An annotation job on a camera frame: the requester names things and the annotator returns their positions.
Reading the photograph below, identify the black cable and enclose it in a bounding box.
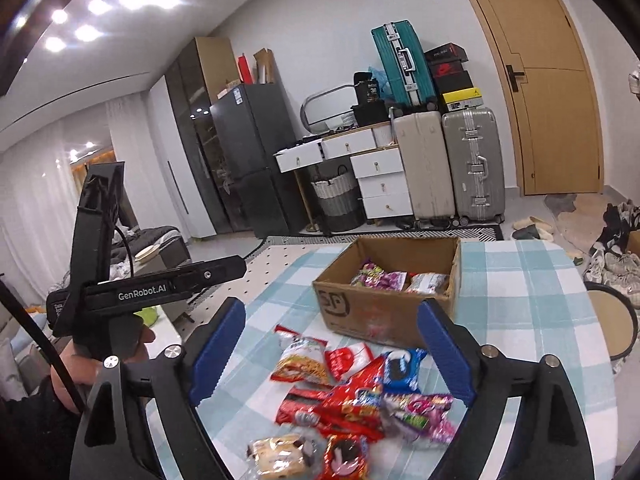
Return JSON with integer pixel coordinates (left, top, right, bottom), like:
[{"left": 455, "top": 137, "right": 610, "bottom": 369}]
[{"left": 0, "top": 277, "right": 88, "bottom": 413}]

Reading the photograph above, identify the white sheer curtain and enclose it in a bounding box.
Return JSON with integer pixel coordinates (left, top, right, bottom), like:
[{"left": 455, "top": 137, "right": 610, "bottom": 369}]
[{"left": 0, "top": 100, "right": 128, "bottom": 311}]

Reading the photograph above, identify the white drawer dresser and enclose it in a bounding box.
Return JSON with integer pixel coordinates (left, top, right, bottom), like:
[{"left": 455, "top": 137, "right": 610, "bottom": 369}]
[{"left": 275, "top": 127, "right": 417, "bottom": 233}]

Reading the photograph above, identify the grey white laundry basket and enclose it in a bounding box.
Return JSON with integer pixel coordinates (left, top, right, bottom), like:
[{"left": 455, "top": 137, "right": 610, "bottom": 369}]
[{"left": 310, "top": 165, "right": 367, "bottom": 234}]

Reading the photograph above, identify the open tall cardboard carton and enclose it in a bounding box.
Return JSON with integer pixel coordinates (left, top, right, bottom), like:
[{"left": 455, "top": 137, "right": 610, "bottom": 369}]
[{"left": 252, "top": 48, "right": 276, "bottom": 86}]

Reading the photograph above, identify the cluster of ceiling spotlights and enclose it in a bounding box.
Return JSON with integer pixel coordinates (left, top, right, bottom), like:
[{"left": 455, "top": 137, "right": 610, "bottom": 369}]
[{"left": 14, "top": 0, "right": 183, "bottom": 54}]

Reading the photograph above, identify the white noodle stick snack bag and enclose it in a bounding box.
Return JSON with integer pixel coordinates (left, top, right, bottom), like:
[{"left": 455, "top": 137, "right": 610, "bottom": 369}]
[{"left": 270, "top": 325, "right": 333, "bottom": 387}]

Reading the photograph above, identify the plain black shoe box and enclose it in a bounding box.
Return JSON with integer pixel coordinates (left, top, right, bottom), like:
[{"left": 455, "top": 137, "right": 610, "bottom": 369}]
[{"left": 435, "top": 71, "right": 474, "bottom": 96}]

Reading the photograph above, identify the blue cookie packet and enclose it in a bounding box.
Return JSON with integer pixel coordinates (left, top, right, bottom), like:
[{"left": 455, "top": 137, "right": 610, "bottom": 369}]
[{"left": 382, "top": 347, "right": 430, "bottom": 394}]

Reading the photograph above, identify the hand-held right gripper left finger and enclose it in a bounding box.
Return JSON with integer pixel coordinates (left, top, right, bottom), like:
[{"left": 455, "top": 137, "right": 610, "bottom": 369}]
[{"left": 70, "top": 296, "right": 248, "bottom": 480}]

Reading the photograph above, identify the purple candy packet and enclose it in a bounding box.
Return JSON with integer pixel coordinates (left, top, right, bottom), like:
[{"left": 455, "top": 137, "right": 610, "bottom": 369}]
[{"left": 350, "top": 260, "right": 409, "bottom": 291}]

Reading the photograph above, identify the grey floor mat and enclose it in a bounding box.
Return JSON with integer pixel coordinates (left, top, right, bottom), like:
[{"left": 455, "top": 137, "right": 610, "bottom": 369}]
[{"left": 544, "top": 194, "right": 579, "bottom": 216}]

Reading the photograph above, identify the pink candy packet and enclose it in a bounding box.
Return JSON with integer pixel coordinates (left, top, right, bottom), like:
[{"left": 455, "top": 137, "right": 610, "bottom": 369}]
[{"left": 384, "top": 392, "right": 457, "bottom": 444}]

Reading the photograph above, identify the red ring snack bag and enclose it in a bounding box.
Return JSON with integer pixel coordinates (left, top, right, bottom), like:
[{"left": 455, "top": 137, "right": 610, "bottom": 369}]
[{"left": 320, "top": 365, "right": 387, "bottom": 436}]

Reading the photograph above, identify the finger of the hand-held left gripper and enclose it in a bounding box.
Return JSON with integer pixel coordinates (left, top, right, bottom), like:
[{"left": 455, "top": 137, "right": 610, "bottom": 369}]
[{"left": 175, "top": 255, "right": 247, "bottom": 295}]

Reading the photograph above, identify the brown cardboard box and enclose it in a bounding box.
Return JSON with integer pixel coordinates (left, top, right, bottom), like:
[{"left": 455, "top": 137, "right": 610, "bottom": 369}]
[{"left": 312, "top": 236, "right": 462, "bottom": 351}]

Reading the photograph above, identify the silver suitcase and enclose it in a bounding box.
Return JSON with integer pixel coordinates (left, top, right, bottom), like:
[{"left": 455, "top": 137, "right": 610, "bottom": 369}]
[{"left": 442, "top": 106, "right": 507, "bottom": 226}]

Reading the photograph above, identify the pile of loose shoes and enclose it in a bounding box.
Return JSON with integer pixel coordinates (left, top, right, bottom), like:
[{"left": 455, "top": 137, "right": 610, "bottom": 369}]
[{"left": 581, "top": 199, "right": 640, "bottom": 311}]

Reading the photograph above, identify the yellow black shoe box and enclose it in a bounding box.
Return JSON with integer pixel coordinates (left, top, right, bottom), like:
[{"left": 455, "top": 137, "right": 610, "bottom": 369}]
[{"left": 441, "top": 87, "right": 484, "bottom": 112}]

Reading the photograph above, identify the teal suitcase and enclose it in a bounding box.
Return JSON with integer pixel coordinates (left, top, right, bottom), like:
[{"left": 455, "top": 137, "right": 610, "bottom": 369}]
[{"left": 371, "top": 21, "right": 436, "bottom": 109}]

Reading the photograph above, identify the beige suitcase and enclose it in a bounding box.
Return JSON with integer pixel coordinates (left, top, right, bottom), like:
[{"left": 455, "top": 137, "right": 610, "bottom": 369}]
[{"left": 390, "top": 110, "right": 457, "bottom": 227}]

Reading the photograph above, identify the long red snack packet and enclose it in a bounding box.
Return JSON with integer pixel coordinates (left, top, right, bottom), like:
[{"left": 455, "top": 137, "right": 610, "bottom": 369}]
[{"left": 276, "top": 387, "right": 346, "bottom": 429}]

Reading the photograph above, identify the red black shoe box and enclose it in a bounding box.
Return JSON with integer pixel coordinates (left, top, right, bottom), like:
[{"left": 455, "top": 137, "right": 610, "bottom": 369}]
[{"left": 431, "top": 60, "right": 471, "bottom": 79}]

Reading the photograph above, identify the black box with bag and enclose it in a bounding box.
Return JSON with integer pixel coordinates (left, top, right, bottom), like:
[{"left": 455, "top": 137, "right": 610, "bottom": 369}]
[{"left": 350, "top": 72, "right": 396, "bottom": 126}]

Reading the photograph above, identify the red white snack packet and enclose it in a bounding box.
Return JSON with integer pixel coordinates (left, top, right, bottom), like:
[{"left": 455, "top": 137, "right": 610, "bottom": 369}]
[{"left": 324, "top": 342, "right": 376, "bottom": 383}]

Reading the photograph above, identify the person's left hand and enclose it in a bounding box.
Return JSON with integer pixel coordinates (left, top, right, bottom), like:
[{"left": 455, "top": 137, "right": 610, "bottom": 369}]
[{"left": 52, "top": 325, "right": 157, "bottom": 413}]

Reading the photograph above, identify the red cookie packet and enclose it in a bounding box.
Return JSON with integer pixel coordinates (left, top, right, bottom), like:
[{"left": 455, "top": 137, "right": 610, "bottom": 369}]
[{"left": 322, "top": 435, "right": 372, "bottom": 480}]

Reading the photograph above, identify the clear white snack packet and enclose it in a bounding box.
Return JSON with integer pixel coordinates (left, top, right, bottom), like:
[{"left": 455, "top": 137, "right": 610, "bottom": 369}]
[{"left": 407, "top": 272, "right": 451, "bottom": 297}]

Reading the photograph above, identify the person's left forearm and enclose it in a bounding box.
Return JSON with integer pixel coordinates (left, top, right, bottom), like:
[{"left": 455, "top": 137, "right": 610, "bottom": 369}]
[{"left": 0, "top": 375, "right": 81, "bottom": 480}]

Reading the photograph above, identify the dark glass cabinet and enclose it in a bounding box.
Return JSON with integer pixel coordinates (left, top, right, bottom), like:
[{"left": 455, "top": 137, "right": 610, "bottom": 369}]
[{"left": 165, "top": 36, "right": 242, "bottom": 234}]

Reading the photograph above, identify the blue plastic bag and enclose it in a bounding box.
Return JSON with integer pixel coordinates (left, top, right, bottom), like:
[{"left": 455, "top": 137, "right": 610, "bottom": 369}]
[{"left": 368, "top": 66, "right": 389, "bottom": 97}]

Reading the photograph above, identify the grey sofa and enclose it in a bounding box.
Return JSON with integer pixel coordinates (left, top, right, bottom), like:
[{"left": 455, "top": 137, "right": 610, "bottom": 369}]
[{"left": 112, "top": 225, "right": 194, "bottom": 322}]

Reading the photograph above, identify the beige floor mat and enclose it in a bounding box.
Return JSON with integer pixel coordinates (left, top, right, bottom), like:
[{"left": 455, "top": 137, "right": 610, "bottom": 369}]
[{"left": 556, "top": 195, "right": 627, "bottom": 257}]

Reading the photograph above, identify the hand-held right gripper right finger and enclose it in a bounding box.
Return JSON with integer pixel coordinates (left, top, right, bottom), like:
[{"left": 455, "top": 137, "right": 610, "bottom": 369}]
[{"left": 417, "top": 297, "right": 598, "bottom": 480}]

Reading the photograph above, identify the wooden door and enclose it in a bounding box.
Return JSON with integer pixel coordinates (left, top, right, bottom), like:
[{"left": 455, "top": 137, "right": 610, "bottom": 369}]
[{"left": 446, "top": 0, "right": 604, "bottom": 197}]

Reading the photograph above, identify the round black wooden stool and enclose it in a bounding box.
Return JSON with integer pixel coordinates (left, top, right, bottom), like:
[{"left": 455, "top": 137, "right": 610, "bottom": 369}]
[{"left": 584, "top": 281, "right": 639, "bottom": 362}]

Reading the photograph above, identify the dark grey refrigerator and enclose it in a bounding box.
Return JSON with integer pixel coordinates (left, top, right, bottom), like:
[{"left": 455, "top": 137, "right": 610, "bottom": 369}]
[{"left": 210, "top": 83, "right": 309, "bottom": 239}]

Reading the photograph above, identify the cream cake packet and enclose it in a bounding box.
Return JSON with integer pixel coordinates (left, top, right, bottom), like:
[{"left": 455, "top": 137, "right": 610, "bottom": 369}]
[{"left": 246, "top": 435, "right": 322, "bottom": 477}]

